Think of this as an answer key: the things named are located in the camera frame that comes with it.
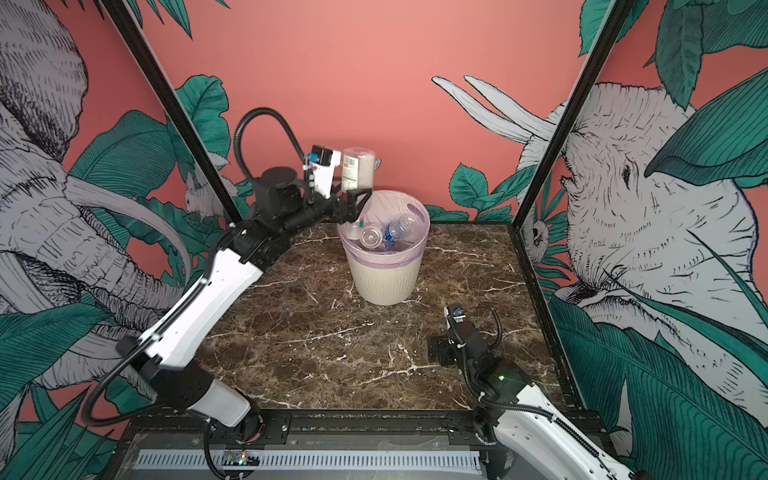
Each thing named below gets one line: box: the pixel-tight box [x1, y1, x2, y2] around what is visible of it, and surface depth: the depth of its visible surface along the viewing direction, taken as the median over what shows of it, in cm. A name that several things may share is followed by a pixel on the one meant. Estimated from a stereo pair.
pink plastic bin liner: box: [338, 190, 431, 269], surface depth 80 cm
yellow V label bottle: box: [360, 226, 383, 249], surface depth 83 cm
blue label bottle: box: [384, 214, 424, 244], surface depth 92 cm
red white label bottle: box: [341, 147, 382, 191], surface depth 62 cm
